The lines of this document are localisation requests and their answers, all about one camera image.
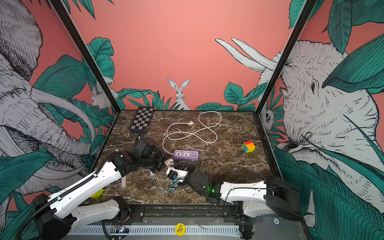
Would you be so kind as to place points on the black right frame post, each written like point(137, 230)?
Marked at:
point(299, 25)

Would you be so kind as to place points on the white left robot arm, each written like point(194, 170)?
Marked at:
point(56, 216)

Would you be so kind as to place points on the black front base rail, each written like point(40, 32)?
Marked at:
point(232, 213)

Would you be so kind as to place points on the colourful puzzle cube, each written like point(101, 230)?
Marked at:
point(248, 147)

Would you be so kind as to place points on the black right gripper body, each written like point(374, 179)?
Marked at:
point(192, 181)

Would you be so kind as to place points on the black frame post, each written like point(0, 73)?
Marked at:
point(64, 15)
point(299, 25)

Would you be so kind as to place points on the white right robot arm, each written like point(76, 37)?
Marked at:
point(271, 196)

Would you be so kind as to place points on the purple power strip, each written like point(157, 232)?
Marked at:
point(186, 155)

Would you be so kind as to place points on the black white chessboard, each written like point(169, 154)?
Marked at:
point(142, 119)

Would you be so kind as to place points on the white ribbed cable duct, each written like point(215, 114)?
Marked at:
point(151, 230)

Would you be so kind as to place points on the yellow round sticker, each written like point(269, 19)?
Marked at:
point(180, 229)

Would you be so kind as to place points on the pink USB wall charger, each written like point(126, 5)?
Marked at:
point(168, 163)

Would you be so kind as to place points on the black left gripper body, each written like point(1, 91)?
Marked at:
point(156, 162)

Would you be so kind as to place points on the black left frame post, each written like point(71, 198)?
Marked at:
point(64, 15)

